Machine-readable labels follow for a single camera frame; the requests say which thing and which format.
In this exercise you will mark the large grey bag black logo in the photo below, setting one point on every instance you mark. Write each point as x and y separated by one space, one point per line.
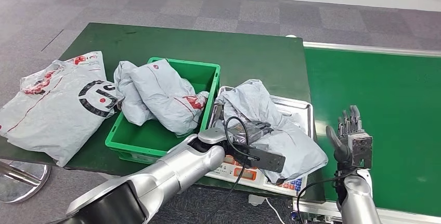
48 112

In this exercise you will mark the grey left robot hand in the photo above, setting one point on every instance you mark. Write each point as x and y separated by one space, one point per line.
251 131

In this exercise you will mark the white scale with steel tray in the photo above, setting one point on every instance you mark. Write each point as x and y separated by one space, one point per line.
296 110

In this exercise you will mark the conveyor circuit board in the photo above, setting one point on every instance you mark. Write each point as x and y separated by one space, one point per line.
310 218

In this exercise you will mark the small white block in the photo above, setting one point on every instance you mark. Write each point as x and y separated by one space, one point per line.
256 200

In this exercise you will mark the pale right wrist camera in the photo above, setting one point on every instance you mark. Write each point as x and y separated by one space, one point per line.
361 150

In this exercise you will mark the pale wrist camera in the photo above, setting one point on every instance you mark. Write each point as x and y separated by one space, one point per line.
361 150
268 160

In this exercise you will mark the green plastic crate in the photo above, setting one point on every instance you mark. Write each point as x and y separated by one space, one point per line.
144 143

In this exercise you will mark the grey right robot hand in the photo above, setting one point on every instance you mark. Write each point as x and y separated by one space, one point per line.
344 136

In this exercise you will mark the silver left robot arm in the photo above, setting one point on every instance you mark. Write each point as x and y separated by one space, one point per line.
165 177

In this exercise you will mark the grey parcel bold red print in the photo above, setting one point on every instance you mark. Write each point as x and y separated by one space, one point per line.
162 91

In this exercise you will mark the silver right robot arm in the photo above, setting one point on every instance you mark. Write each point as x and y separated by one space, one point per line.
356 201

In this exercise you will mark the grey parcel dark red print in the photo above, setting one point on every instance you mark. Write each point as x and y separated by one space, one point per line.
289 143

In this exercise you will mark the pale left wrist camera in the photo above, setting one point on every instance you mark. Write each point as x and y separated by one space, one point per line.
268 160

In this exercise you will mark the chrome round chair base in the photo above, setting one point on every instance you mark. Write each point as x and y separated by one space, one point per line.
20 188

